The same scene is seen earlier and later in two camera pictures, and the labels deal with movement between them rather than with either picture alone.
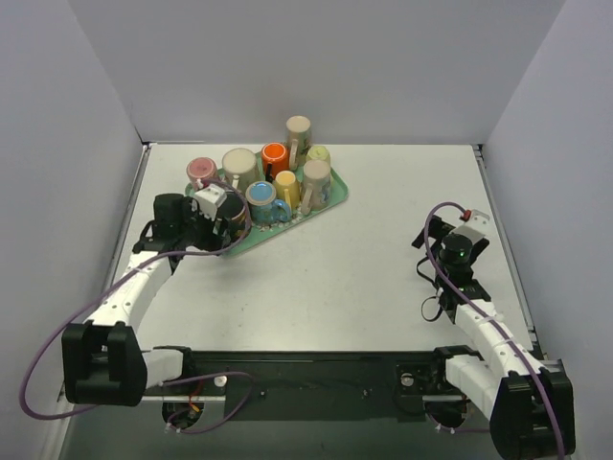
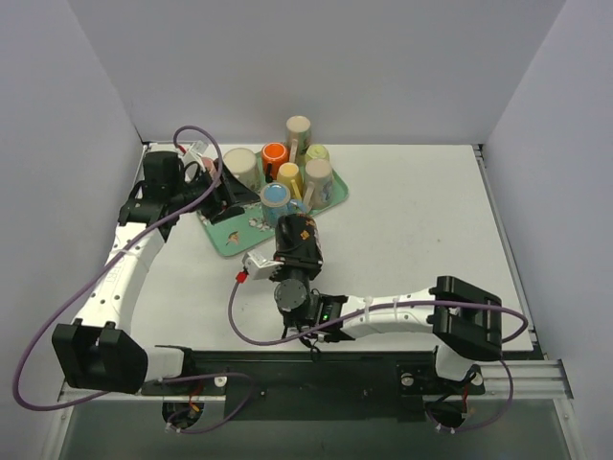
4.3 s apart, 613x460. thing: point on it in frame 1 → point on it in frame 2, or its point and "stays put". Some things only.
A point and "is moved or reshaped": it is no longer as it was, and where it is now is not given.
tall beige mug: x=299 y=131 stays put
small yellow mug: x=287 y=188 is moved or reshaped
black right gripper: x=432 y=231 → x=297 y=262
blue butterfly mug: x=263 y=208 is moved or reshaped
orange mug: x=275 y=157 stays put
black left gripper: x=229 y=217 → x=214 y=195
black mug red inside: x=237 y=224 → x=297 y=240
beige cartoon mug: x=317 y=185 stays put
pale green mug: x=318 y=152 stays put
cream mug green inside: x=239 y=167 stays put
